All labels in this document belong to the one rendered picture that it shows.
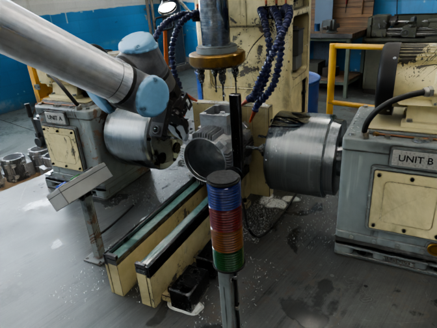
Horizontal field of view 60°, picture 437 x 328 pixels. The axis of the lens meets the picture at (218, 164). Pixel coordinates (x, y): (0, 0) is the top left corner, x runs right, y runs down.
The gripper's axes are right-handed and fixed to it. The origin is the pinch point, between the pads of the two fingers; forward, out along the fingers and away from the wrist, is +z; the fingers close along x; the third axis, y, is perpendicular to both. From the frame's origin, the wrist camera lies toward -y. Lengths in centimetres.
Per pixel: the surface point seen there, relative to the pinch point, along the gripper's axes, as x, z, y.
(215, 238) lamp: -35, -24, -38
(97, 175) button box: 12.6, -10.8, -23.8
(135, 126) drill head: 19.7, -1.3, 2.1
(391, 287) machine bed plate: -65, 20, -24
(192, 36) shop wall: 365, 344, 514
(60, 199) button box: 14.2, -15.9, -35.3
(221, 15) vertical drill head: -9.7, -24.3, 29.0
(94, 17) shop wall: 459, 210, 393
